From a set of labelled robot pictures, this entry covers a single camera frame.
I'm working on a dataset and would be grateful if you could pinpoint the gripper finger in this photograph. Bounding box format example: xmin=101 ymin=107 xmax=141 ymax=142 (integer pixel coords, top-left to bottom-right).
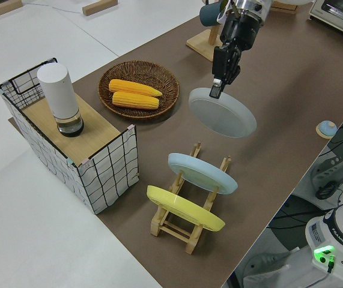
xmin=209 ymin=77 xmax=223 ymax=98
xmin=222 ymin=73 xmax=237 ymax=91

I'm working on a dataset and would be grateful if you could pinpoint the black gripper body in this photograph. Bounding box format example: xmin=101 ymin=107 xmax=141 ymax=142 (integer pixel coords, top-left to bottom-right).
xmin=213 ymin=14 xmax=263 ymax=80

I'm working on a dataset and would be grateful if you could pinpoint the gray plate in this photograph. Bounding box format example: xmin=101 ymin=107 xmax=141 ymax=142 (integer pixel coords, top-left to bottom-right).
xmin=188 ymin=86 xmax=258 ymax=139

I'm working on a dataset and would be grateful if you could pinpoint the light blue plate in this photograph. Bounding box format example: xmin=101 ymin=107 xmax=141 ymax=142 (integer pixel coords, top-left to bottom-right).
xmin=167 ymin=152 xmax=238 ymax=196

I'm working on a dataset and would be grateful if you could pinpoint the yellow plate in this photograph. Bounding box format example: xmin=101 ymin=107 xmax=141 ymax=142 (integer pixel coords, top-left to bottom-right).
xmin=146 ymin=185 xmax=226 ymax=233

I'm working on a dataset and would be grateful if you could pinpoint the wooden plate rack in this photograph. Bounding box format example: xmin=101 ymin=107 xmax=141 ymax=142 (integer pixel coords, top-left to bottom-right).
xmin=150 ymin=140 xmax=232 ymax=255

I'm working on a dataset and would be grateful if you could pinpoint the wooden mug tree stand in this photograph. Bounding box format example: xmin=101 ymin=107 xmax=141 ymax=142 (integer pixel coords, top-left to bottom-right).
xmin=186 ymin=17 xmax=229 ymax=62

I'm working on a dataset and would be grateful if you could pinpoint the dark teal mug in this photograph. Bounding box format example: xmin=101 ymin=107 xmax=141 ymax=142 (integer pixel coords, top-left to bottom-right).
xmin=199 ymin=2 xmax=229 ymax=27

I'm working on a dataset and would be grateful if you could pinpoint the brown table mat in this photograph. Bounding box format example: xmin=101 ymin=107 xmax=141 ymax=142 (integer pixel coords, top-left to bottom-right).
xmin=7 ymin=11 xmax=343 ymax=288

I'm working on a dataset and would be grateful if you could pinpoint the plain wooden block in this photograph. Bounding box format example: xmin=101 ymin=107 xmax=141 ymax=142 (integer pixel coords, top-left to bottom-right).
xmin=270 ymin=1 xmax=299 ymax=14
xmin=0 ymin=0 xmax=23 ymax=22
xmin=82 ymin=0 xmax=120 ymax=17

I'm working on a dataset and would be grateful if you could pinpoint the brown wicker basket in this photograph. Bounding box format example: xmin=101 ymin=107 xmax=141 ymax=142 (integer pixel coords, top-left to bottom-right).
xmin=98 ymin=60 xmax=180 ymax=121

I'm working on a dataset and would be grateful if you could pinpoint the yellow corn cob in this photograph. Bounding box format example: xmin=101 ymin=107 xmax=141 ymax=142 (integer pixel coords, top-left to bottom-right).
xmin=111 ymin=91 xmax=160 ymax=111
xmin=108 ymin=78 xmax=163 ymax=98

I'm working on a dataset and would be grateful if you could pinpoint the white toaster oven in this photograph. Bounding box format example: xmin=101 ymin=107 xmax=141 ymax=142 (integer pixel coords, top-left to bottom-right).
xmin=307 ymin=0 xmax=343 ymax=44

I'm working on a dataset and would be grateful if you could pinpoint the blue dome call bell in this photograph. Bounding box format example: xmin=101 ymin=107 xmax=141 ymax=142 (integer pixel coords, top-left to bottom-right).
xmin=315 ymin=120 xmax=338 ymax=139

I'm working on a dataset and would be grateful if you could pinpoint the light wood shelf board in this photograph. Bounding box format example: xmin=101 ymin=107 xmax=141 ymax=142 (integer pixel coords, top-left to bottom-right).
xmin=20 ymin=94 xmax=121 ymax=166

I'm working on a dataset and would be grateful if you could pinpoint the white cylinder with glass base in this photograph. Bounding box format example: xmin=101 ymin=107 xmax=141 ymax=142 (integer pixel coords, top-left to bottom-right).
xmin=36 ymin=62 xmax=85 ymax=139

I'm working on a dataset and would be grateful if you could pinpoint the black wire grid rack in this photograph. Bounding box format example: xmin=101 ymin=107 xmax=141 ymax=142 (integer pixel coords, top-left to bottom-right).
xmin=0 ymin=56 xmax=139 ymax=215

